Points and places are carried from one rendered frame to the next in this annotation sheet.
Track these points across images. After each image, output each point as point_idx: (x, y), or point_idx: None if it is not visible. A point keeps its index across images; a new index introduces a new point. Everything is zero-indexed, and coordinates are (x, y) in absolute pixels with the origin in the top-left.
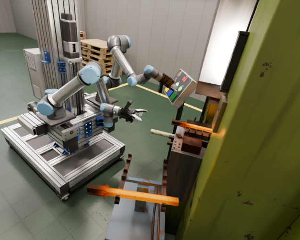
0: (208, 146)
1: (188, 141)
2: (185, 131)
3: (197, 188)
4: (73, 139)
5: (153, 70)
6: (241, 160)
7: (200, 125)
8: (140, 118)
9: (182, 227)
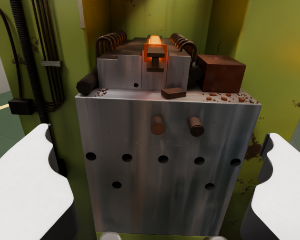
0: (263, 24)
1: (227, 61)
2: (189, 56)
3: (270, 110)
4: None
5: None
6: None
7: (136, 48)
8: (279, 135)
9: (233, 203)
